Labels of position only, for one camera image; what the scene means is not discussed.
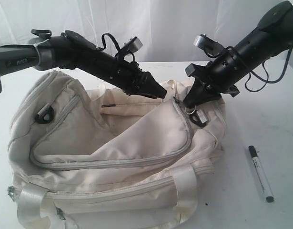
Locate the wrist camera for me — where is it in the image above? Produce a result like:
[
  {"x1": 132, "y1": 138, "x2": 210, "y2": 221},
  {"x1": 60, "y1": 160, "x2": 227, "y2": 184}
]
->
[
  {"x1": 124, "y1": 36, "x2": 143, "y2": 53},
  {"x1": 193, "y1": 34, "x2": 216, "y2": 51}
]

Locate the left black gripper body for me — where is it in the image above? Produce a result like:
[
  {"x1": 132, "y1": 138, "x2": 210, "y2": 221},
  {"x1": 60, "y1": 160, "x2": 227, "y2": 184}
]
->
[{"x1": 108, "y1": 61, "x2": 151, "y2": 97}]

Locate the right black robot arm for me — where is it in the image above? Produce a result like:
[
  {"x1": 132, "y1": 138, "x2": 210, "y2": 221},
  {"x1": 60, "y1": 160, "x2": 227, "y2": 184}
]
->
[{"x1": 183, "y1": 0, "x2": 293, "y2": 108}]

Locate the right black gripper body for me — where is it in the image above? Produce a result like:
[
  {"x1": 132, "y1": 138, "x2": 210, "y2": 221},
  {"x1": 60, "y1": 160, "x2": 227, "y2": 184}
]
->
[{"x1": 185, "y1": 53, "x2": 241, "y2": 97}]

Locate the white marker black cap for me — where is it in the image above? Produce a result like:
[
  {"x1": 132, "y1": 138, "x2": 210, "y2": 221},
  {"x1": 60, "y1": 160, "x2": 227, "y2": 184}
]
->
[{"x1": 248, "y1": 146, "x2": 274, "y2": 203}]

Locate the white background curtain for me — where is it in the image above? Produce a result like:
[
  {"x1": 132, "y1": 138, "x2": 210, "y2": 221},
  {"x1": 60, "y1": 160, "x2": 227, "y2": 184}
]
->
[{"x1": 0, "y1": 0, "x2": 277, "y2": 62}]

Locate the cream white duffel bag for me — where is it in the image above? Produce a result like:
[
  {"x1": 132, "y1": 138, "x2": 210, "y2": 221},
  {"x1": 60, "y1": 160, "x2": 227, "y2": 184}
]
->
[{"x1": 8, "y1": 71, "x2": 226, "y2": 229}]

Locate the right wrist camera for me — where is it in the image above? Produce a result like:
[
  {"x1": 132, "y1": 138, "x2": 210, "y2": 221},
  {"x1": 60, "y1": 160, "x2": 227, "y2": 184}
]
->
[{"x1": 193, "y1": 34, "x2": 216, "y2": 51}]

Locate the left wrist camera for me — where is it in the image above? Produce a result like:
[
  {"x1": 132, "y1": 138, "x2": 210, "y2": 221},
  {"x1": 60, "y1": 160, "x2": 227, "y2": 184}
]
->
[{"x1": 124, "y1": 36, "x2": 143, "y2": 53}]

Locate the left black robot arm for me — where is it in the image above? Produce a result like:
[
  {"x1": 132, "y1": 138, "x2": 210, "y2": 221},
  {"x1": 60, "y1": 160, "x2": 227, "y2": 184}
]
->
[{"x1": 0, "y1": 29, "x2": 167, "y2": 99}]

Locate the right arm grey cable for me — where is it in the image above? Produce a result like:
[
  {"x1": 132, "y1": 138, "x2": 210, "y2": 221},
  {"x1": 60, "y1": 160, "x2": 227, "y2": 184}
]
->
[{"x1": 246, "y1": 45, "x2": 293, "y2": 93}]

